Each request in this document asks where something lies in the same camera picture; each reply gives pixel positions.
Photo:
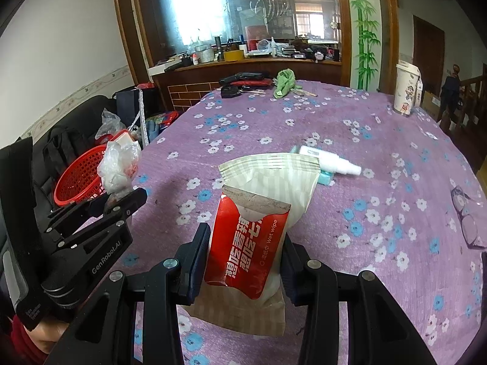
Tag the wooden stick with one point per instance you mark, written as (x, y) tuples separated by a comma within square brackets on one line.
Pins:
[(306, 92)]

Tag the red flat pouch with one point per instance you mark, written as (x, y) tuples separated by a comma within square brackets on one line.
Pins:
[(255, 83)]

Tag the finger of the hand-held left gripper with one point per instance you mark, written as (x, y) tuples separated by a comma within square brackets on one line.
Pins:
[(110, 224), (125, 197)]

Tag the eyeglasses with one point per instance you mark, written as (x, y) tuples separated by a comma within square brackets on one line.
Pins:
[(470, 224)]

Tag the brown wooden door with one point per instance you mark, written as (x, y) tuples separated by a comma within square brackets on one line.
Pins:
[(428, 49)]

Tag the clear plastic bag red print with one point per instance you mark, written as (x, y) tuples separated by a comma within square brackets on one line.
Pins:
[(120, 167)]

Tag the red and blue bag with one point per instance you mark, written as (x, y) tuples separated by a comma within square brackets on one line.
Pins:
[(163, 123)]

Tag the yellow box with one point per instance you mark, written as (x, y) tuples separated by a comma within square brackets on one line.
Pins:
[(235, 56)]

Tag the cardboard box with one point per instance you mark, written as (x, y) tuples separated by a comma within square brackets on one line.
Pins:
[(432, 104)]

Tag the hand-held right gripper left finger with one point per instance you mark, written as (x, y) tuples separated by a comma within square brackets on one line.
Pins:
[(199, 258)]

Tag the white tube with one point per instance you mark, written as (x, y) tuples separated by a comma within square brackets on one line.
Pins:
[(331, 161)]

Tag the bamboo painted pillar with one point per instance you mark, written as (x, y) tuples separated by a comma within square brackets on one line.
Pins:
[(363, 26)]

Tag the small white bottle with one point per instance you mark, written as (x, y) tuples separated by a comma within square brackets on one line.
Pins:
[(272, 47)]

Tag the person's left hand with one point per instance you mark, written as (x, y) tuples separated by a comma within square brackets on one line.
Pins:
[(47, 334)]

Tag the metal pot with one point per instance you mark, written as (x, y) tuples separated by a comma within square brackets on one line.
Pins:
[(204, 55)]

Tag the green cloth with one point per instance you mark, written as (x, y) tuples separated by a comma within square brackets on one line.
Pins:
[(285, 81)]

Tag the black shopping bag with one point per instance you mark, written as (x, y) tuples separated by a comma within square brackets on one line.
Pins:
[(131, 102)]

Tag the black sofa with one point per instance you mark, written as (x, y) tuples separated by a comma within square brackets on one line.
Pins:
[(64, 137)]

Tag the red wet wipe packet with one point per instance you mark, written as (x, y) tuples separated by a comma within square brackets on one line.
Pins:
[(243, 251)]

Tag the etched glass partition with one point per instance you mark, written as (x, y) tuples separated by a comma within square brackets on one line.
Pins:
[(228, 3)]

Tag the purple floral tablecloth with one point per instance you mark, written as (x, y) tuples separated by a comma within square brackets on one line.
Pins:
[(266, 129)]

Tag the dark thermos flask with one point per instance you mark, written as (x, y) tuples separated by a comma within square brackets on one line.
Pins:
[(217, 47)]

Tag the teal packet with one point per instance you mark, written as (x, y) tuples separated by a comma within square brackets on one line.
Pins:
[(323, 178)]

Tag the black key case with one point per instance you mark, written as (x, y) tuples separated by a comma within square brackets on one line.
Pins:
[(230, 92)]

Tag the beige striped paper pouch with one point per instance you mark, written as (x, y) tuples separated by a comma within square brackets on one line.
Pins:
[(266, 178)]

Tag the black pouch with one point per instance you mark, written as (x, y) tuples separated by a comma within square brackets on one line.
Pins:
[(243, 76)]

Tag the dark jacket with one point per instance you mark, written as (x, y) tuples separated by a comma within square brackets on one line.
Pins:
[(451, 95)]

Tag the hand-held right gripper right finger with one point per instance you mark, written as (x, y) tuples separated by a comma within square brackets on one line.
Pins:
[(291, 273)]

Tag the white printed tumbler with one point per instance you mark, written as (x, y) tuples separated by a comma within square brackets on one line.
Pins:
[(407, 91)]

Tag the white tray with red rim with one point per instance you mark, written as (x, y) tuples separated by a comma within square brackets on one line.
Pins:
[(121, 137)]

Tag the wooden cabinet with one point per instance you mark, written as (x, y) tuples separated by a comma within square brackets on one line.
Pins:
[(190, 91)]

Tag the person's left forearm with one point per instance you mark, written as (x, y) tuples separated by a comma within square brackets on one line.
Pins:
[(23, 346)]

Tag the wooden stair railing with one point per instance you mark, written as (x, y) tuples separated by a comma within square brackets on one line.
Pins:
[(471, 99)]

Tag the red plastic basket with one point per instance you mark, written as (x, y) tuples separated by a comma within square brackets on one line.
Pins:
[(72, 186)]

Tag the red box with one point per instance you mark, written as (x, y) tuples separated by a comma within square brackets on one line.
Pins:
[(257, 38)]

